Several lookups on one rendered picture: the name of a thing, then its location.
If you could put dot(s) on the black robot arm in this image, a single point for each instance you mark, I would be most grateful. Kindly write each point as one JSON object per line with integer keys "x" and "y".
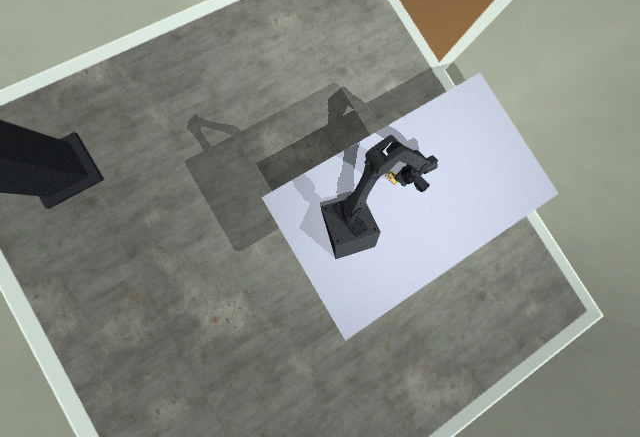
{"x": 378, "y": 164}

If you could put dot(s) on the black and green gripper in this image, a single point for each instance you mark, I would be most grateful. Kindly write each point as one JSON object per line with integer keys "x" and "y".
{"x": 402, "y": 175}

